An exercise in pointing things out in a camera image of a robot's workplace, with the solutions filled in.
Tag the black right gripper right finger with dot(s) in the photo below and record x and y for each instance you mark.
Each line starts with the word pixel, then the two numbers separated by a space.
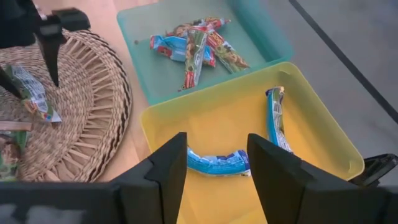
pixel 295 193

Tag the teal plastic bin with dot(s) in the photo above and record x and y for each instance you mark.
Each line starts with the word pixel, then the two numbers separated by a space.
pixel 149 77

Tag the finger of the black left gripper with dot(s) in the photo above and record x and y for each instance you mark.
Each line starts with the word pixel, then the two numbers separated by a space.
pixel 52 59
pixel 9 82

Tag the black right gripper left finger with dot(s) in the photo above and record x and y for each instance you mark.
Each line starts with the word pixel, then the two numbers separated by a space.
pixel 140 193

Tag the blue red-ended granola bar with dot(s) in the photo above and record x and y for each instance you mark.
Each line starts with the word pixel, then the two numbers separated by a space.
pixel 169 46

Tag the green red Chewy granola bar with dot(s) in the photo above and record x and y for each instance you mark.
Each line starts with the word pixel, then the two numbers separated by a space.
pixel 228 56
pixel 194 59

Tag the blue white granola bar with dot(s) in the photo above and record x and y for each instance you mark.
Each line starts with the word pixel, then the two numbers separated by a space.
pixel 217 163
pixel 275 118

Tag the white-backed green granola bar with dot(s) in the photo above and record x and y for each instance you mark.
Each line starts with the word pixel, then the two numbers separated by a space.
pixel 34 93

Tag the green brown granola bar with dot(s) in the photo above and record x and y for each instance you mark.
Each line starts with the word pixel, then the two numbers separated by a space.
pixel 11 155

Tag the yellow plastic bin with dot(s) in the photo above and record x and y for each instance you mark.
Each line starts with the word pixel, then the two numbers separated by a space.
pixel 224 124

